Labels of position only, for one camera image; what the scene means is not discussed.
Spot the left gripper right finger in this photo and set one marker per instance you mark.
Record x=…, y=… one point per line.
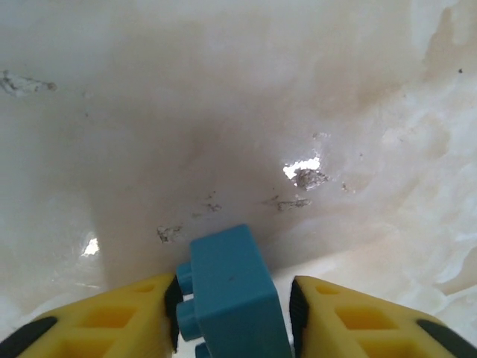
x=372, y=328

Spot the blue lego brick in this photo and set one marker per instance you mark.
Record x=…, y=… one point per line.
x=231, y=291

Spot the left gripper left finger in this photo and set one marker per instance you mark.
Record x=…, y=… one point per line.
x=93, y=328

